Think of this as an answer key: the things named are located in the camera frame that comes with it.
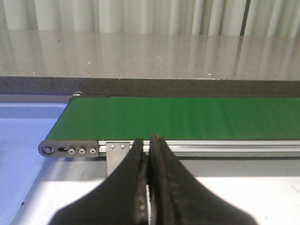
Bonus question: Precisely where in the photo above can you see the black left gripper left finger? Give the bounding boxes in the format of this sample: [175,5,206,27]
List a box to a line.
[50,138,148,225]

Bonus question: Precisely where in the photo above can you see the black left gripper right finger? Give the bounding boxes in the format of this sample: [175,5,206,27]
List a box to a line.
[148,135,256,225]

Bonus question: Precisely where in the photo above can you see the dark conveyor end plate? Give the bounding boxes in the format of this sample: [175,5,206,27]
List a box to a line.
[38,140,99,158]

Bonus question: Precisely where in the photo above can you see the green conveyor belt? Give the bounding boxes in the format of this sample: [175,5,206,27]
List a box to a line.
[47,97,300,140]

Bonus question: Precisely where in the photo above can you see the blue plastic bin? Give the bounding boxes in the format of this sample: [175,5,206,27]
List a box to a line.
[0,94,70,225]

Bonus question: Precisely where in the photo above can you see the white pleated curtain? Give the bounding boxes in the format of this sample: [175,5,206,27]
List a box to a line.
[0,0,300,38]

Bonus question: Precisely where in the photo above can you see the left steel support bracket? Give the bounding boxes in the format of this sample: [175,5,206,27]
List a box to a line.
[106,142,130,176]

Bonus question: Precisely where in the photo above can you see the aluminium conveyor frame rail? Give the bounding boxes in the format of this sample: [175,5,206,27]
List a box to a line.
[97,139,300,158]

